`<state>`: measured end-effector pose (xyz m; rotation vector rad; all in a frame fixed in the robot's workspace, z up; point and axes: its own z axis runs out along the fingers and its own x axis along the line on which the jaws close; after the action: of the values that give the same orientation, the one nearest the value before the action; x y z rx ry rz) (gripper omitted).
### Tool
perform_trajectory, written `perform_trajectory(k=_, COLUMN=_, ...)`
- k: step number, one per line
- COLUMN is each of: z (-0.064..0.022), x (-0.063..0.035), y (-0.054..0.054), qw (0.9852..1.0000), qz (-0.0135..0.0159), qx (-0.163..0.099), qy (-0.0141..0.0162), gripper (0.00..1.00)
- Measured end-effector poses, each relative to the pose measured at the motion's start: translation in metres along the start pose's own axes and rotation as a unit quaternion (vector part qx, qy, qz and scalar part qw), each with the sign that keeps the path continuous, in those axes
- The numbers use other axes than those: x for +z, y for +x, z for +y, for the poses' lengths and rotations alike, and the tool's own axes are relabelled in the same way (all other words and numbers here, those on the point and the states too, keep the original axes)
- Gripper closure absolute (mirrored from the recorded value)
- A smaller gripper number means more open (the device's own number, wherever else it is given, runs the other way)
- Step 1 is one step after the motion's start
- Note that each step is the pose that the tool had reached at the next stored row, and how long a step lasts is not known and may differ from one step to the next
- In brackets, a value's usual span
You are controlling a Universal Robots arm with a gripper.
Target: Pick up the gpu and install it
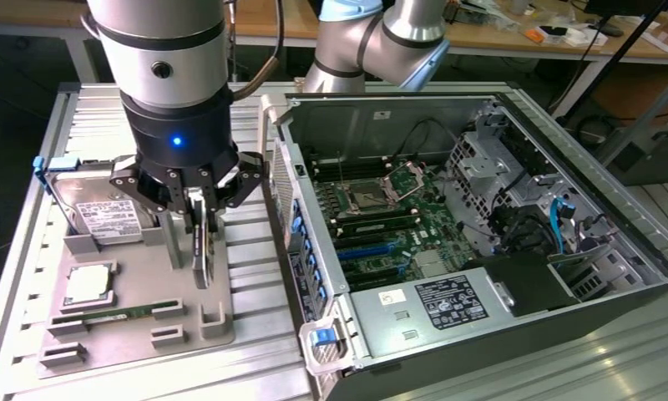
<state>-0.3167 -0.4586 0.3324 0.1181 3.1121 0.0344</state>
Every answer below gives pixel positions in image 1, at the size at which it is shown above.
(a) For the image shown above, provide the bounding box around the silver chipset heatsink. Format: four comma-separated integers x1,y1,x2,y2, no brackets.
412,250,450,277

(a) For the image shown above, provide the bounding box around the black internal wire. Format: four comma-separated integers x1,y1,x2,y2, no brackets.
394,119,458,162

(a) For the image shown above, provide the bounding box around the wooden desk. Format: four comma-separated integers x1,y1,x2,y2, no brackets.
438,0,668,118
0,0,321,84

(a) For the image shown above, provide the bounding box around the black monitor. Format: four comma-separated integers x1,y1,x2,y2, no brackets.
581,0,668,37

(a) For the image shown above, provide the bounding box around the hard disk with blue caddy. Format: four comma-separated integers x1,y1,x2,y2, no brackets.
31,156,162,247

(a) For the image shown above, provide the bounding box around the installed RAM stick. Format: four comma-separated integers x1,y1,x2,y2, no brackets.
336,213,422,238

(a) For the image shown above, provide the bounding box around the green motherboard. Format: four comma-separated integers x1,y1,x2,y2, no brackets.
310,160,480,293

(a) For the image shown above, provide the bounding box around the grey flat cable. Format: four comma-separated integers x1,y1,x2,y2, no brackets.
548,244,613,269

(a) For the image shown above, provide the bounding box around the open PC case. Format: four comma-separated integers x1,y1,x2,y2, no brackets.
257,92,668,401

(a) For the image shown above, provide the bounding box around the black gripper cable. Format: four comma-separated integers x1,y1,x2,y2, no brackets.
233,0,285,101

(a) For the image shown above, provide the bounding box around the silver CPU chip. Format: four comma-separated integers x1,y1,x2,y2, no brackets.
63,265,115,302

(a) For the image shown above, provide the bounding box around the grey power supply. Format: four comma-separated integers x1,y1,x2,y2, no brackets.
348,266,522,361

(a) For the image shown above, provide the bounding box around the blue expansion slot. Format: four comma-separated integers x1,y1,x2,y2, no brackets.
336,243,394,261

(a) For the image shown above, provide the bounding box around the dark grey box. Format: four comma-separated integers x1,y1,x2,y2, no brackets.
610,129,668,187

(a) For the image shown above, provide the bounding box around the black graphics card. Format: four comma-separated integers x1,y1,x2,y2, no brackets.
185,186,226,290

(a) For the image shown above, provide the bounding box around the white and black device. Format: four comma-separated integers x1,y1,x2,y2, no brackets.
525,24,609,48

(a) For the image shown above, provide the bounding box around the grey parts rack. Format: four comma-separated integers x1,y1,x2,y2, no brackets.
31,208,239,380

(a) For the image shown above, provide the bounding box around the CPU socket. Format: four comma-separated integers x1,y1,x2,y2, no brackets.
336,179,394,216

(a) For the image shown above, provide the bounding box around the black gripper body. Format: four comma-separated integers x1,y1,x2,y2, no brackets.
119,92,241,179

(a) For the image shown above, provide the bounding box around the blue SATA wire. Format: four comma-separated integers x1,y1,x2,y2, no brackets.
545,195,578,256

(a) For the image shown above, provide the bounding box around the black tripod pole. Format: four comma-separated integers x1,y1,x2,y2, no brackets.
549,0,668,119

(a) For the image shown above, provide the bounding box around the green RAM stick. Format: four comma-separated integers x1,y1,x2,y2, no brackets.
51,301,178,326

